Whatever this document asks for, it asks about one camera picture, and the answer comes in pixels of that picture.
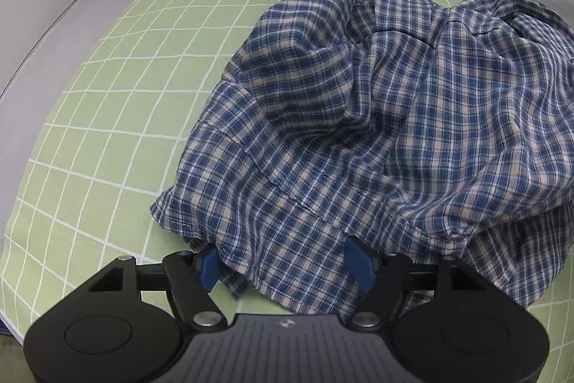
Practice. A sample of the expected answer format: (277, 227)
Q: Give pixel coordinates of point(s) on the blue plaid shirt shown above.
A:
(421, 130)

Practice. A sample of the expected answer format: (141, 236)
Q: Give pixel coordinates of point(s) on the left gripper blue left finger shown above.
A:
(191, 277)

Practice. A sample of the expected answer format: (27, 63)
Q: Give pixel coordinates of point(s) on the green grid cutting mat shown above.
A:
(111, 145)

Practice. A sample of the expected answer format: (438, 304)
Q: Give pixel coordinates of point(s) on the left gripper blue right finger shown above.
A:
(382, 280)

